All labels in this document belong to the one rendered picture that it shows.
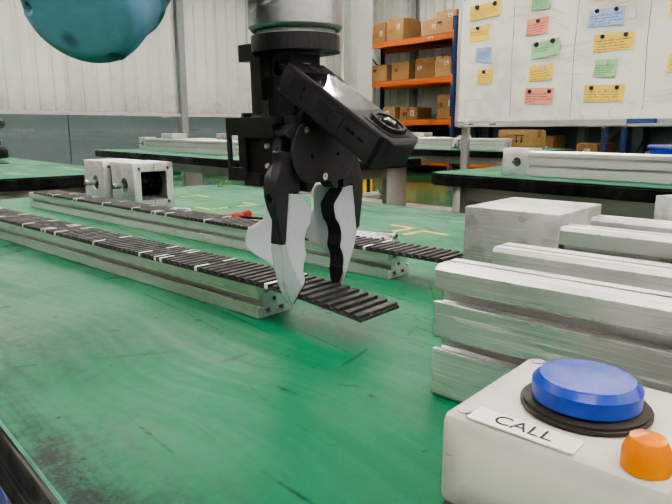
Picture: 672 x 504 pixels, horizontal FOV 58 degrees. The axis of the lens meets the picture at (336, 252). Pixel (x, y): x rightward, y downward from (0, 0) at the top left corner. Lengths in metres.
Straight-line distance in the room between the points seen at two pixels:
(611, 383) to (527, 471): 0.05
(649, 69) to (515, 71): 0.74
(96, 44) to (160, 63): 12.20
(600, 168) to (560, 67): 1.58
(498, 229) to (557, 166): 1.62
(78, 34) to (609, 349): 0.34
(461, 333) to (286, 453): 0.12
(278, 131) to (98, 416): 0.24
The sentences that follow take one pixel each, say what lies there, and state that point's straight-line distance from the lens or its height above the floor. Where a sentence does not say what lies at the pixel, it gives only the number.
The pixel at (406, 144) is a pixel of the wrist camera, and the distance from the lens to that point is 0.44.
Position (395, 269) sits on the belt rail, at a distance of 0.69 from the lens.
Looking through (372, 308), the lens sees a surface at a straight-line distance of 0.48.
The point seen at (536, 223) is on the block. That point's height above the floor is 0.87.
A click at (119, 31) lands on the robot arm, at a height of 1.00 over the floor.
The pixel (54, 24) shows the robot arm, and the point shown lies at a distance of 0.41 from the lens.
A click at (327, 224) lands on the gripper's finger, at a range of 0.52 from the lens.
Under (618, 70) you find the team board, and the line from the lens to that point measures 3.50.
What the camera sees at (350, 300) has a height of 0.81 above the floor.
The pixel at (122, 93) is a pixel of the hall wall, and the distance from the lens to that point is 12.24.
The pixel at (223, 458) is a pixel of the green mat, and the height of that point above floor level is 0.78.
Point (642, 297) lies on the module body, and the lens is 0.33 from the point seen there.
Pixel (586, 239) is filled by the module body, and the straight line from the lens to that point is 0.53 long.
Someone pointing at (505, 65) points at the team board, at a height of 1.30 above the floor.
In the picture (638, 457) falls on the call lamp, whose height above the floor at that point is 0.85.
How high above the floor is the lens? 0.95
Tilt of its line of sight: 12 degrees down
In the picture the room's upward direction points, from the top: straight up
